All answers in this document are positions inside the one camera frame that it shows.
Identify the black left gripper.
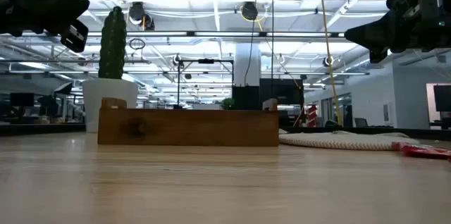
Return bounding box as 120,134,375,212
0,0,91,54

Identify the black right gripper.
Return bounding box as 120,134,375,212
343,0,451,65

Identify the red tea packet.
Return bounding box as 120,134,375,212
390,141,451,161

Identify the wooden three-compartment tray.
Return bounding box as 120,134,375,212
97,97,280,147

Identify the green cactus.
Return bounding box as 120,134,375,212
97,5,128,80

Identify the black tilted monitor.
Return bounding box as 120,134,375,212
53,81,74,96

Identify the black desk monitor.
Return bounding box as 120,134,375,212
9,92,35,108

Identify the red white striped object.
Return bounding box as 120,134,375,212
307,104,319,128

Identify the white hexagonal plant pot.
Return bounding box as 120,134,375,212
81,77,140,134

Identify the round woven placemat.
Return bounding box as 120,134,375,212
278,130,421,151

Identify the white building pillar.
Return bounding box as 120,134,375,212
234,42,261,87

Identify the small green plant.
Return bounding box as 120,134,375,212
221,97,236,111

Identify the yellow hanging cable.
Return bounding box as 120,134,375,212
318,0,342,126

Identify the hanging black cable loop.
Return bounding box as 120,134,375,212
128,37,147,51

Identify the black ceiling cable reel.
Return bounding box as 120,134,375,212
240,1,259,21
128,1,156,31

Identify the black wall monitor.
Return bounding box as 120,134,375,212
433,85,451,113

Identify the black hanging cable with coil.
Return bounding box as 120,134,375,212
270,0,275,100

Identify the black aluminium table frame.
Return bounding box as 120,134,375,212
0,122,451,141

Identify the black metal stand frame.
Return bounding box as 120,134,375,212
175,58,235,109

